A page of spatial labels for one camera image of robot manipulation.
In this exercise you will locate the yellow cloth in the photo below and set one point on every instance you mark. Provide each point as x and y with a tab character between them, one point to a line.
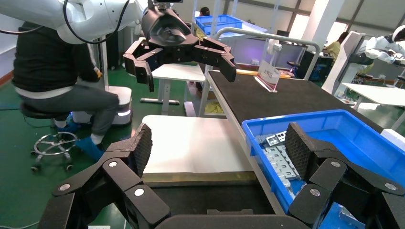
214	108

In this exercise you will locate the folded metal bracket stack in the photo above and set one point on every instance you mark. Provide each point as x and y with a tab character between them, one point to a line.
349	214

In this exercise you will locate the white work table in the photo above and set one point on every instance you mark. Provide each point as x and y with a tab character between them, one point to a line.
376	93

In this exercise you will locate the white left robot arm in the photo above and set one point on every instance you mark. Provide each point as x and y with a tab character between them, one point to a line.
95	15

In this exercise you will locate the ladder-shaped metal bracket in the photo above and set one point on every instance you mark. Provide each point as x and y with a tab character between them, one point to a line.
276	138

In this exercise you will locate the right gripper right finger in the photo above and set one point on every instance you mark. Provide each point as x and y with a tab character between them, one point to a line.
341	183

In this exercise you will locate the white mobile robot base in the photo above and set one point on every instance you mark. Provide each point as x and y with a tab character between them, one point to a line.
121	104

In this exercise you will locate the seated person black sweater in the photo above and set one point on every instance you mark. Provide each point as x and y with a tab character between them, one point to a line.
47	57

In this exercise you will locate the small stacked metal bracket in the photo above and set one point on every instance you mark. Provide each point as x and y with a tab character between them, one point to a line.
261	139

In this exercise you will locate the black wheeled stool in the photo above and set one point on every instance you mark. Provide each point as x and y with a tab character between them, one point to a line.
38	113

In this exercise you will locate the acrylic sign stand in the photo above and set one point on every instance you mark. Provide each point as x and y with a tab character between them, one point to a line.
268	75

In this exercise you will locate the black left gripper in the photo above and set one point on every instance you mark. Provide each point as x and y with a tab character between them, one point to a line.
164	28

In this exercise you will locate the seated person yellow shirt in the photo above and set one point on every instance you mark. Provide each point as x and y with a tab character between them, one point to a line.
335	47

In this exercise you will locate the slotted metal plate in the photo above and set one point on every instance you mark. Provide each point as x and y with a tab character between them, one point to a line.
289	172
273	158

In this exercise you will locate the small white desk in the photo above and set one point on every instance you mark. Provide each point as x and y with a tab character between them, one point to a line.
177	72

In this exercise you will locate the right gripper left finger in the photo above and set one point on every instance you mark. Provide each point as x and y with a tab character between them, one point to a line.
114	186

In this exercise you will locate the blue plastic bin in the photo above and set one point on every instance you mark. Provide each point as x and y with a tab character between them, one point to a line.
364	142

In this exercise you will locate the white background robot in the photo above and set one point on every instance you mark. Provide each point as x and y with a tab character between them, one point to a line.
343	63

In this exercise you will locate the dark-haired distant person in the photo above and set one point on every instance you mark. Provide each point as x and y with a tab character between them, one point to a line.
204	12

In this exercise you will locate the black table mat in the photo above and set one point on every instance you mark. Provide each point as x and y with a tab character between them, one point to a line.
284	98

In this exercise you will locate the blue storage crate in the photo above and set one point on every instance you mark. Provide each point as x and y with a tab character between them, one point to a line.
221	23

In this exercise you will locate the white round device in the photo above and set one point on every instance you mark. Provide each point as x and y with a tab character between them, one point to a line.
274	46

